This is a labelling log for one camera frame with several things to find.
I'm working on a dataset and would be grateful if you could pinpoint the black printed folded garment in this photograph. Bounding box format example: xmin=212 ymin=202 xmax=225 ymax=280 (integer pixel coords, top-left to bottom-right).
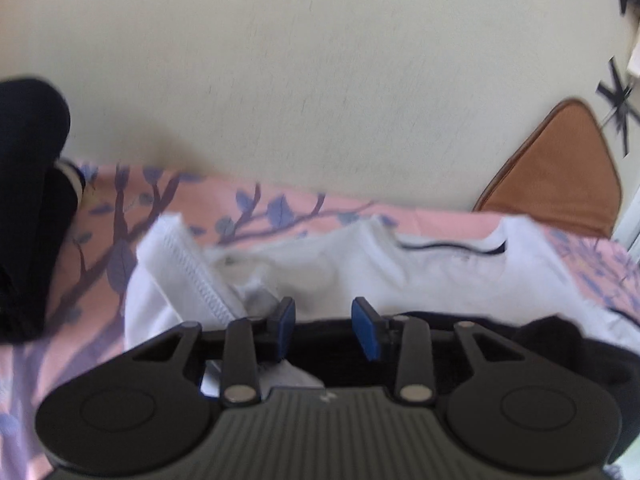
xmin=0 ymin=160 xmax=85 ymax=345

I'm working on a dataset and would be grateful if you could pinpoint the white plug adapter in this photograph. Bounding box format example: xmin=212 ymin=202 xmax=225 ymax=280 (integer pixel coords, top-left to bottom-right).
xmin=625 ymin=35 xmax=640 ymax=79

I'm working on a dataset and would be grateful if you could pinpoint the pink floral bed sheet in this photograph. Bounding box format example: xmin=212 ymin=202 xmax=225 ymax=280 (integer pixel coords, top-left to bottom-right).
xmin=0 ymin=160 xmax=640 ymax=480

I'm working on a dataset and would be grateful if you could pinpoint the white t-shirt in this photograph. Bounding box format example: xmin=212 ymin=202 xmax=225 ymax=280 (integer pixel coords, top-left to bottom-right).
xmin=124 ymin=214 xmax=640 ymax=397

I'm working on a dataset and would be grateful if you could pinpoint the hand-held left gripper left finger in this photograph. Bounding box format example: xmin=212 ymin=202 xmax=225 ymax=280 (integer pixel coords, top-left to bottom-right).
xmin=131 ymin=297 xmax=297 ymax=407

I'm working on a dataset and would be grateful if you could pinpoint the brown cushion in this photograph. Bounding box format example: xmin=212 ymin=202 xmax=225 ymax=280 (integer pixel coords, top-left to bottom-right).
xmin=472 ymin=99 xmax=623 ymax=238

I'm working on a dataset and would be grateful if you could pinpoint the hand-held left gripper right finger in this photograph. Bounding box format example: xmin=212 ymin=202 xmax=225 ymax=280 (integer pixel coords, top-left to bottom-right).
xmin=351 ymin=297 xmax=528 ymax=404

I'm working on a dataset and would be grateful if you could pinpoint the white window frame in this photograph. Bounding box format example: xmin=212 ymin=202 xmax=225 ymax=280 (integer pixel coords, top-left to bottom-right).
xmin=611 ymin=175 xmax=640 ymax=263

